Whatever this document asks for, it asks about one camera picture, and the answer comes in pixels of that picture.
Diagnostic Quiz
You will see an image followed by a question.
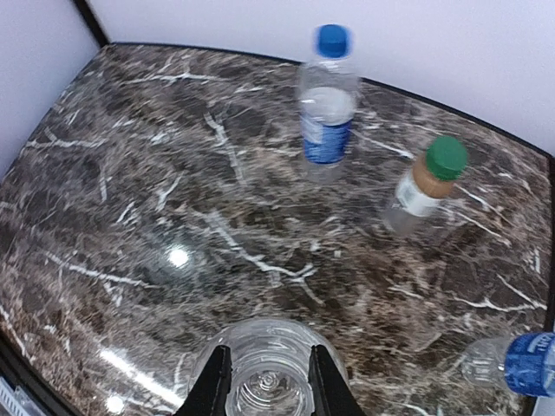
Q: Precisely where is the green lid brown jar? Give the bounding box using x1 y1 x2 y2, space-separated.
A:
383 135 467 235

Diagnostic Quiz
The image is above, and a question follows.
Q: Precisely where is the clear plastic bottle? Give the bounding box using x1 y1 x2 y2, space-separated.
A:
187 317 348 416

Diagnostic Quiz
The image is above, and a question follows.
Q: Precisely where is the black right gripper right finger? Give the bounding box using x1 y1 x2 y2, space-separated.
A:
308 345 364 416

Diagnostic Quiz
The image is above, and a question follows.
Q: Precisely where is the black left corner frame post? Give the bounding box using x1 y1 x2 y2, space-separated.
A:
71 0 110 48

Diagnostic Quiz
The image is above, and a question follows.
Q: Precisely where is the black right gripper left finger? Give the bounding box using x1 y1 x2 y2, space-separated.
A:
174 345 232 416

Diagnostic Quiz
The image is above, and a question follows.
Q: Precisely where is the blue cap water bottle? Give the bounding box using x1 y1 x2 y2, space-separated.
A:
297 24 359 184

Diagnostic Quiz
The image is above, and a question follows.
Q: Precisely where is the blue label Pocari bottle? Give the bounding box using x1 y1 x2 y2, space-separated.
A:
460 332 554 398

